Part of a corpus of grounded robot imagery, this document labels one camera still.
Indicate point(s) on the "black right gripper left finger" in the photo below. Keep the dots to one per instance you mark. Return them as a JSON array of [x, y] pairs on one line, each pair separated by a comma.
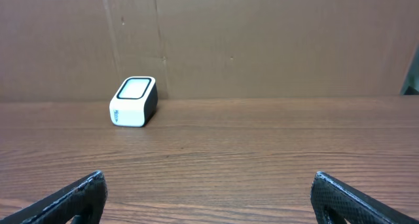
[[82, 201]]

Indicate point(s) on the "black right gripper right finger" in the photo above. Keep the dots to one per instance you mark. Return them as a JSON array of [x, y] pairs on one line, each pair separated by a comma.
[[334, 201]]

